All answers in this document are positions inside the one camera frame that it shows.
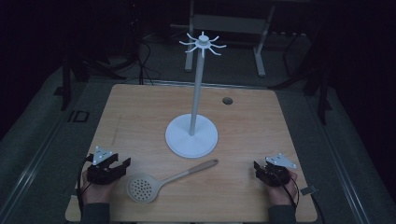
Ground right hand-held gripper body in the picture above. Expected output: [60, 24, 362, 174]
[260, 152, 297, 188]

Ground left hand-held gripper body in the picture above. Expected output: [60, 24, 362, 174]
[86, 146, 125, 185]

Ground beige slotted spoon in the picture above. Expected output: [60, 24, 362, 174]
[126, 159, 219, 204]

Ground white hook stand rack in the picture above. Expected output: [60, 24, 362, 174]
[164, 30, 228, 160]

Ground person's left hand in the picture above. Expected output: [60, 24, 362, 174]
[80, 169, 119, 205]

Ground person's right hand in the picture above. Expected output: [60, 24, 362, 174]
[266, 169, 299, 207]

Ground grey tape piece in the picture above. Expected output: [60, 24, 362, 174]
[300, 185, 319, 197]

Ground black metal stand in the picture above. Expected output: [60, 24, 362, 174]
[53, 52, 128, 112]
[268, 34, 333, 126]

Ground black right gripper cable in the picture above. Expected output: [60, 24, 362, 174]
[274, 172, 301, 210]

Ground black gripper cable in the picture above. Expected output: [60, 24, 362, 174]
[76, 154, 95, 216]
[274, 172, 301, 210]

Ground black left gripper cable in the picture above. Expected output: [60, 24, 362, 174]
[76, 154, 95, 216]

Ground black floor cables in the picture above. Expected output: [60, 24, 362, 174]
[135, 18, 163, 86]

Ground white metal table frame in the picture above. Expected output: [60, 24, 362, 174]
[184, 0, 277, 78]

